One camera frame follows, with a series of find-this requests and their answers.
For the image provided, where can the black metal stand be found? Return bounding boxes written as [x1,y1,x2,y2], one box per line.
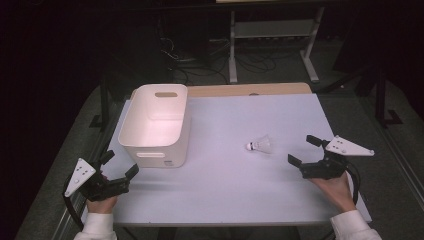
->
[319,64,404,129]
[88,75,112,130]

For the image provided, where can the white plastic storage bin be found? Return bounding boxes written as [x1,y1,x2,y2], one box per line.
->
[117,83,192,169]

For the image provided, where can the person's left hand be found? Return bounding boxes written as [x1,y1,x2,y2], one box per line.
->
[86,196,119,215]

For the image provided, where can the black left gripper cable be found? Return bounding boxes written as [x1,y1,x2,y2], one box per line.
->
[62,179,85,232]

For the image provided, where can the person's right hand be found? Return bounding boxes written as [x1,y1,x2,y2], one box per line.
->
[307,172,357,214]

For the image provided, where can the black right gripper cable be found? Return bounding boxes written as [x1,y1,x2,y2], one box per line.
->
[345,162,362,206]

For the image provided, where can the tangle of floor cables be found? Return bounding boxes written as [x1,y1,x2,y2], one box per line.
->
[159,35,278,85]

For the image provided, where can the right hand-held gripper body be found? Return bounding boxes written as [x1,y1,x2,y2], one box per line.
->
[299,134,376,181]

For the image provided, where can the grey metal table frame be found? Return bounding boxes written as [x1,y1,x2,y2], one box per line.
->
[228,6,326,85]

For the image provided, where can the white shuttlecock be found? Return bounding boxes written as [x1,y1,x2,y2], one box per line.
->
[245,133,273,155]

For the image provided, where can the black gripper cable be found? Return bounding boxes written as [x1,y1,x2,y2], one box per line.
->
[345,162,362,206]
[62,179,85,232]

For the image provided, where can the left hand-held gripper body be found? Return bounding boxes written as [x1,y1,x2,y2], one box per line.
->
[64,158,131,203]

